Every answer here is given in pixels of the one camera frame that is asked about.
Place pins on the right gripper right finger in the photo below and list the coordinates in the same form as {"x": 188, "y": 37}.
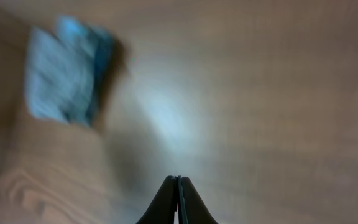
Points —
{"x": 191, "y": 208}

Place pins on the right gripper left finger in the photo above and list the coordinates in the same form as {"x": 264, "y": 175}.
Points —
{"x": 164, "y": 205}

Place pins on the folded blue denim garment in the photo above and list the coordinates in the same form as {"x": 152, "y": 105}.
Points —
{"x": 64, "y": 71}

